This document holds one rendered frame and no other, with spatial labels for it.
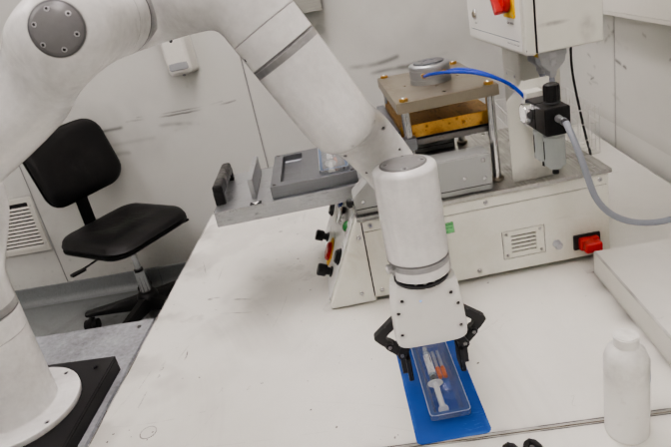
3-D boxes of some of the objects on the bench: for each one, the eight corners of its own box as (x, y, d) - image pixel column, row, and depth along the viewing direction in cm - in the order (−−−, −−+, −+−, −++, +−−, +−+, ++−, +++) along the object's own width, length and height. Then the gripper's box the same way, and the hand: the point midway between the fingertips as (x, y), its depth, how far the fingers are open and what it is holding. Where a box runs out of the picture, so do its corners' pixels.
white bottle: (633, 453, 67) (633, 353, 62) (595, 429, 72) (592, 334, 66) (658, 431, 70) (660, 333, 64) (620, 409, 74) (619, 315, 69)
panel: (325, 237, 138) (343, 166, 132) (331, 303, 110) (354, 217, 104) (317, 235, 138) (335, 164, 131) (321, 301, 110) (344, 215, 103)
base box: (540, 193, 139) (535, 125, 133) (620, 264, 104) (619, 178, 98) (325, 235, 140) (311, 171, 134) (333, 321, 105) (314, 238, 99)
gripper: (474, 241, 81) (486, 343, 88) (354, 265, 82) (375, 364, 88) (490, 266, 74) (501, 375, 81) (359, 292, 75) (381, 398, 81)
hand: (434, 362), depth 84 cm, fingers open, 7 cm apart
